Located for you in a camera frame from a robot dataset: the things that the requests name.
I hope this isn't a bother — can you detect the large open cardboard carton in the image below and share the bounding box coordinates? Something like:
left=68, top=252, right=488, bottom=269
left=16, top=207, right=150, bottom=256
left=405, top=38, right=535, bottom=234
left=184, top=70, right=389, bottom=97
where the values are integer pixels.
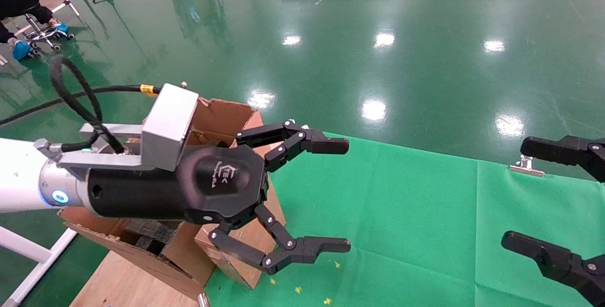
left=58, top=98, right=263, bottom=300

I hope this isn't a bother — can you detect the black foam insert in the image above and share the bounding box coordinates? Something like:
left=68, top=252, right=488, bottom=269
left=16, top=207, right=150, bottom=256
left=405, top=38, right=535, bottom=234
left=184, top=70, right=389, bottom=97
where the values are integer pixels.
left=118, top=219, right=185, bottom=256

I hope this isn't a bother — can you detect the black cable with yellow tag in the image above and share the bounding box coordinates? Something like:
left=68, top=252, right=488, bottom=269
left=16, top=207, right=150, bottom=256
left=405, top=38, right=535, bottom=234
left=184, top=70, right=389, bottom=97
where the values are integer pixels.
left=0, top=57, right=161, bottom=154

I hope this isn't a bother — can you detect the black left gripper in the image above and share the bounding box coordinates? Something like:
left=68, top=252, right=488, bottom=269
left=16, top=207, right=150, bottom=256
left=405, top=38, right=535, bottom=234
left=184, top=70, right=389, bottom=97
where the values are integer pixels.
left=87, top=119, right=351, bottom=274

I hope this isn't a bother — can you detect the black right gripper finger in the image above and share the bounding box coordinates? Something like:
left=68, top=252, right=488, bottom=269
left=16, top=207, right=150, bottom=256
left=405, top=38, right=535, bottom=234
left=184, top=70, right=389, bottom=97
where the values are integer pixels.
left=520, top=136, right=605, bottom=182
left=501, top=230, right=605, bottom=307

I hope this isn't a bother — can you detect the brown cardboard sheet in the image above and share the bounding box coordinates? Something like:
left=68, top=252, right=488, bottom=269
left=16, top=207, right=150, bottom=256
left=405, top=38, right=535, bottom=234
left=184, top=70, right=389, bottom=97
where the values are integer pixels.
left=195, top=179, right=287, bottom=290

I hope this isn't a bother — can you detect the white metal frame tube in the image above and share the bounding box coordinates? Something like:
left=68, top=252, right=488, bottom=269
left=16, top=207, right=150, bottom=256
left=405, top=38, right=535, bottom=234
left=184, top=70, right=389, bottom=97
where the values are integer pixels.
left=0, top=226, right=78, bottom=307

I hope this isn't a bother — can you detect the silver camera mount bracket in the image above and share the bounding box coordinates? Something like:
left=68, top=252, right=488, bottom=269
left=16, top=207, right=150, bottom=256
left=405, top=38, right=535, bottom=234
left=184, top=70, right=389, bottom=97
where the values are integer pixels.
left=59, top=123, right=145, bottom=169

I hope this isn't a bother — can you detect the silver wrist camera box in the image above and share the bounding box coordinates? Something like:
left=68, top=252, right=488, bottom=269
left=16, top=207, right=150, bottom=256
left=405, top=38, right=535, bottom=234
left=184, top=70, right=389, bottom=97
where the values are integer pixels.
left=141, top=83, right=199, bottom=171

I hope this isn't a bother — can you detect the wheeled stool base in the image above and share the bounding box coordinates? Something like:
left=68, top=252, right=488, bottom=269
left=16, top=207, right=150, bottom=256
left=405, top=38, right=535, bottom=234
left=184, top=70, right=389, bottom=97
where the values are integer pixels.
left=24, top=14, right=75, bottom=51

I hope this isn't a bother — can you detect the green table cloth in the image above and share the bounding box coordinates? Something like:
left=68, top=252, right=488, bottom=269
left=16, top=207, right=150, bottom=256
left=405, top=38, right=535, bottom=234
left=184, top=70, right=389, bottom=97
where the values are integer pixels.
left=204, top=130, right=605, bottom=307

